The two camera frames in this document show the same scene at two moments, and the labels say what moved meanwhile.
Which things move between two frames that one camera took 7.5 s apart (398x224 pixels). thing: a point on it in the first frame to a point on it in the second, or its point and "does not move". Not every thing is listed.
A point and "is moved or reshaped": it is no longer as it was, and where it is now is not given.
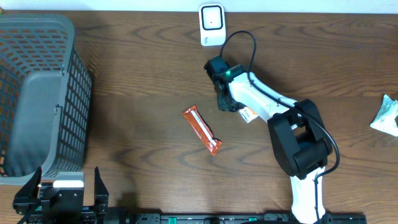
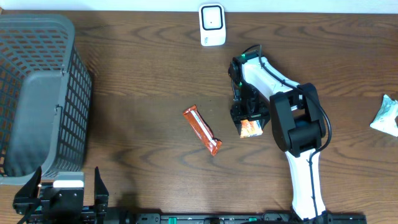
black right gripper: x=223 y=105 to x=263 y=113
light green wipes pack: x=387 y=119 does not move
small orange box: x=248 y=114 is moved or reshaped
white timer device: x=212 y=24 does not move
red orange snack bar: x=203 y=129 does not move
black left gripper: x=100 y=204 does not move
